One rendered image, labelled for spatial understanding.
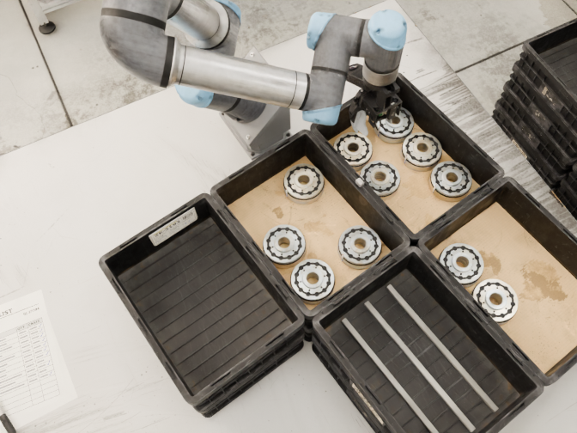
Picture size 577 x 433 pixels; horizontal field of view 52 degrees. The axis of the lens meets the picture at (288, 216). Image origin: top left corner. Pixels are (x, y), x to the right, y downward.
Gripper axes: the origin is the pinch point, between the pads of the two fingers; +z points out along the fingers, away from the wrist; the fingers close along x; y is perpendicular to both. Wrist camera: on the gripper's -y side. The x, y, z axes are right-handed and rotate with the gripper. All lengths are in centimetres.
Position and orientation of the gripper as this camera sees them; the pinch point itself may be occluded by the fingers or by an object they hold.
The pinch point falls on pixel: (365, 122)
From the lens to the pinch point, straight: 147.9
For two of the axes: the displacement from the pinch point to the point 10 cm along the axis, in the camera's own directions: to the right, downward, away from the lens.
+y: 5.0, 7.7, -4.0
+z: 0.2, 4.5, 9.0
